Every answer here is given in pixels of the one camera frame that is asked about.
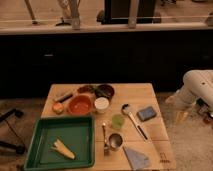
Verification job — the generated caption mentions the dark red plate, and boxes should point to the dark red plate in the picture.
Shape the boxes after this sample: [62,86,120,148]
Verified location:
[77,85,95,93]

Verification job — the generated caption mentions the metal cup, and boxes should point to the metal cup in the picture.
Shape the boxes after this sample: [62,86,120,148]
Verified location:
[109,133,123,151]

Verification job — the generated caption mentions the dark brown bowl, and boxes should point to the dark brown bowl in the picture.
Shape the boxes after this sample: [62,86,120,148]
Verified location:
[95,84,115,100]

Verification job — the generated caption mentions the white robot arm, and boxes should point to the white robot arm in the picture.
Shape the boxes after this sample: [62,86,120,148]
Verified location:
[173,70,213,122]

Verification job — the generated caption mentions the green plastic tray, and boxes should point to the green plastic tray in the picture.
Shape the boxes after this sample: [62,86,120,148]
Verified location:
[24,116,95,171]

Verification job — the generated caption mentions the green plastic cup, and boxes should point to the green plastic cup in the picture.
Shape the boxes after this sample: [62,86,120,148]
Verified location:
[112,114,125,130]

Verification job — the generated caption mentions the white cup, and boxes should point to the white cup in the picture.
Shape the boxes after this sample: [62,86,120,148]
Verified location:
[94,97,109,113]

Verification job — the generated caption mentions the black stand legs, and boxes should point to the black stand legs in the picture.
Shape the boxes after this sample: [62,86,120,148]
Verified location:
[0,108,27,155]

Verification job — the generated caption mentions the grey blue cloth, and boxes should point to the grey blue cloth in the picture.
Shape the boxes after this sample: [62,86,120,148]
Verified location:
[123,146,151,171]

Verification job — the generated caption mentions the metal spoon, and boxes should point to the metal spoon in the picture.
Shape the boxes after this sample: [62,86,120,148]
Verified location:
[102,123,109,156]

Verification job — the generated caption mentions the black handled ladle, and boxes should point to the black handled ladle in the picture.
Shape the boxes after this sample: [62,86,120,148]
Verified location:
[121,104,148,140]

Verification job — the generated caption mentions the blue sponge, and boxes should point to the blue sponge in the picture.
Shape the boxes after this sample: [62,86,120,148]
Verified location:
[137,106,157,121]

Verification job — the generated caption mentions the orange round toy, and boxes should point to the orange round toy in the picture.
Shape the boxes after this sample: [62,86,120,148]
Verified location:
[52,102,64,115]

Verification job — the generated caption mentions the orange bowl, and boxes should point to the orange bowl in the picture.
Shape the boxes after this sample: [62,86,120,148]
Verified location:
[67,95,92,115]

